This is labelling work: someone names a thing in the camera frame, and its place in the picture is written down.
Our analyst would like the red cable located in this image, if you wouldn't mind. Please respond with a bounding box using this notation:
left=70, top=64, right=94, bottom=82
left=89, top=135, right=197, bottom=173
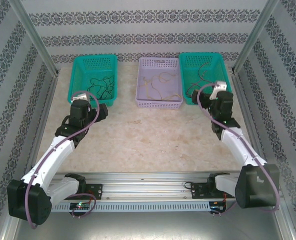
left=197, top=62, right=211, bottom=76
left=186, top=71, right=215, bottom=97

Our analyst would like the teal plastic basket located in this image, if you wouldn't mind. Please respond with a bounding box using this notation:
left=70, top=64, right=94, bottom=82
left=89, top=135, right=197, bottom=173
left=178, top=52, right=232, bottom=106
left=67, top=54, right=118, bottom=108

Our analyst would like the lavender plastic basket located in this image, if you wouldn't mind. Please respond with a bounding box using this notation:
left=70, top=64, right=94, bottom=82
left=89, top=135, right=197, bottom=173
left=135, top=56, right=184, bottom=110

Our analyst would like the small circuit board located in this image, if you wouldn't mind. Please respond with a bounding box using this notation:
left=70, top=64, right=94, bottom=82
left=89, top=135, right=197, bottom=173
left=211, top=201, right=227, bottom=212
left=70, top=202, right=91, bottom=210

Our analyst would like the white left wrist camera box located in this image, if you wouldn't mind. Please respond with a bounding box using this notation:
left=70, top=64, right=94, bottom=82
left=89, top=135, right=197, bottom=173
left=71, top=91, right=92, bottom=103

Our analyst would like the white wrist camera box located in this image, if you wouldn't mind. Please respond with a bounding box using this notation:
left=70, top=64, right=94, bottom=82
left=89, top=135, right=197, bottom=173
left=211, top=81, right=227, bottom=100
left=71, top=91, right=92, bottom=103

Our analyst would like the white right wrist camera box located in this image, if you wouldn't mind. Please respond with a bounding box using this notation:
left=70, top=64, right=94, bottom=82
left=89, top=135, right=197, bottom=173
left=211, top=81, right=227, bottom=100

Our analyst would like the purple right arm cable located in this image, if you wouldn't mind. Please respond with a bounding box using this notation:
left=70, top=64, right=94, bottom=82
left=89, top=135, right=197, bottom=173
left=196, top=83, right=281, bottom=213

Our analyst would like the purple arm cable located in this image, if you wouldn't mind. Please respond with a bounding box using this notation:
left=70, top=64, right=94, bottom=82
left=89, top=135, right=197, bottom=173
left=24, top=90, right=100, bottom=230
left=196, top=83, right=281, bottom=213

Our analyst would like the aluminium side rail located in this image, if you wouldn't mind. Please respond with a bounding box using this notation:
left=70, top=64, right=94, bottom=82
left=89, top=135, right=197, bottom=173
left=27, top=71, right=61, bottom=176
left=231, top=71, right=273, bottom=181

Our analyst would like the aluminium frame post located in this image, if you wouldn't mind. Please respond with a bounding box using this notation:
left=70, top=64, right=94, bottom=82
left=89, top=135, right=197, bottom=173
left=232, top=0, right=281, bottom=73
left=11, top=0, right=60, bottom=76

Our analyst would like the short purple cable loop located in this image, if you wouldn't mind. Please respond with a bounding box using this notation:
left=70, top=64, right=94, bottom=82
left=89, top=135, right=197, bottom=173
left=71, top=194, right=96, bottom=220

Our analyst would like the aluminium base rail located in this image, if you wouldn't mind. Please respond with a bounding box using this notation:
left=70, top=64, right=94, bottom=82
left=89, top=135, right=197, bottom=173
left=50, top=171, right=238, bottom=201

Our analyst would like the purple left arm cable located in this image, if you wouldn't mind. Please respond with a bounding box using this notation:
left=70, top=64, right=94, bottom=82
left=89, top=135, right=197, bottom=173
left=24, top=90, right=100, bottom=230

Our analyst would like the slotted grey cable duct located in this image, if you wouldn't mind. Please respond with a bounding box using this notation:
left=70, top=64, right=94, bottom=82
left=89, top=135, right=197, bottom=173
left=50, top=201, right=212, bottom=213

